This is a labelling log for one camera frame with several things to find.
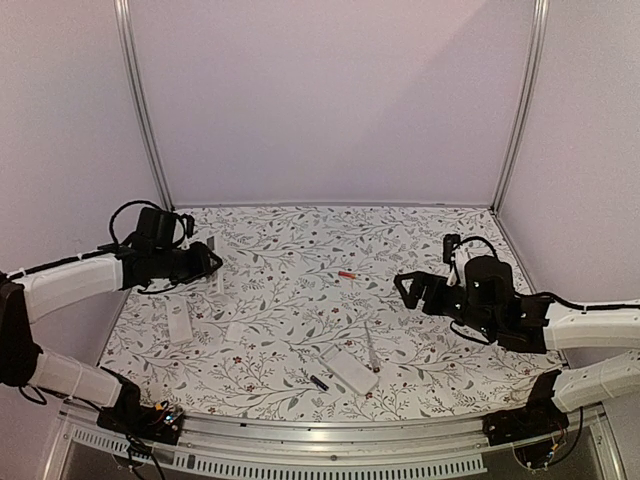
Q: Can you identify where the right aluminium frame post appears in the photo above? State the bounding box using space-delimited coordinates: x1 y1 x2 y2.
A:
491 0 550 216

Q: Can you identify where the left aluminium frame post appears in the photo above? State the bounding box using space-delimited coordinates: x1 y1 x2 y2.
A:
113 0 175 210

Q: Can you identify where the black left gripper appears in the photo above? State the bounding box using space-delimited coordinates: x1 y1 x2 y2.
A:
153 241 223 286

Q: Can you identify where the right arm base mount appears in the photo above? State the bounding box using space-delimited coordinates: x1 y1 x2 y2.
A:
482 400 569 470

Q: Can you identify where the white remote with display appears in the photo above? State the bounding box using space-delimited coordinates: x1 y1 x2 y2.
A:
206 236 224 297

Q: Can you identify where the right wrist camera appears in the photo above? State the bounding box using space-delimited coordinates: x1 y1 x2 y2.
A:
443 234 461 287

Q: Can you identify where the white remote control back up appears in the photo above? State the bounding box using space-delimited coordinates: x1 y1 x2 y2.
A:
319 346 379 396

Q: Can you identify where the white battery cover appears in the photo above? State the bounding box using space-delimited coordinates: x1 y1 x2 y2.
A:
225 322 244 343

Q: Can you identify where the white remote with green logo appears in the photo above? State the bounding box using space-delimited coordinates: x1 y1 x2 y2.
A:
165 296 193 345

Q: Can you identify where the clear handle screwdriver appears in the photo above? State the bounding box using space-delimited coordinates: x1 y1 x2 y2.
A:
364 322 380 373

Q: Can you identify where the aluminium frame post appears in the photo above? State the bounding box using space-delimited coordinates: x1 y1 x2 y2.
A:
113 0 175 210
491 0 550 216

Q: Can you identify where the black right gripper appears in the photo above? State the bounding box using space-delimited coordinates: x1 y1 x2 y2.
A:
394 271 497 338

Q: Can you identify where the floral tablecloth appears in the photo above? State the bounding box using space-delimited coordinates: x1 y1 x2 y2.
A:
101 206 563 422

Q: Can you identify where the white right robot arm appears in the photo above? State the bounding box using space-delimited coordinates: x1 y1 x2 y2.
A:
394 234 639 436

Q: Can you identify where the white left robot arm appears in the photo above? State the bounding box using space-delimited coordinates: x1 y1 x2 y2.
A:
1 200 223 434

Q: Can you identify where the purple battery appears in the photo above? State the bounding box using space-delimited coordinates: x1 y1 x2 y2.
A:
310 375 329 392

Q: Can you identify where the front aluminium rail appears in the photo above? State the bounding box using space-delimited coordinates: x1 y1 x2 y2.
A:
41 402 629 479

